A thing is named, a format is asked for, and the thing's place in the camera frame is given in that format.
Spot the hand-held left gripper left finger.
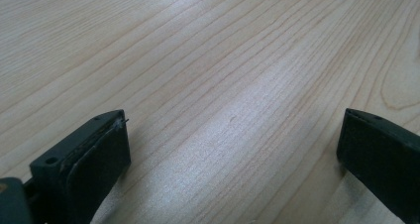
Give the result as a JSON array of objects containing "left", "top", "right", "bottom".
[{"left": 29, "top": 109, "right": 132, "bottom": 224}]

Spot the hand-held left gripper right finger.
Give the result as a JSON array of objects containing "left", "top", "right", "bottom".
[{"left": 336, "top": 107, "right": 420, "bottom": 224}]

